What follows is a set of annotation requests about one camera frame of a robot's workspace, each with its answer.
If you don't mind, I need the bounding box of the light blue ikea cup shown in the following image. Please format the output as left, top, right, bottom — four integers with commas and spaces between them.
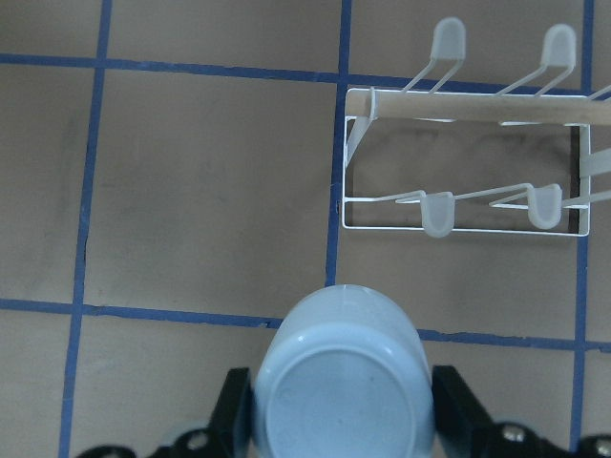
252, 284, 434, 457

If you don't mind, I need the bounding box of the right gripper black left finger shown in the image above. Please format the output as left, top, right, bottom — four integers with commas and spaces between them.
209, 367, 252, 458

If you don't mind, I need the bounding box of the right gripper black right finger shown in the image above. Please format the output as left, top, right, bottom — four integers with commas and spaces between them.
432, 365, 495, 457

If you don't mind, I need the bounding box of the white wire cup rack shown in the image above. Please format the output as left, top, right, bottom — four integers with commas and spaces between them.
340, 24, 610, 238

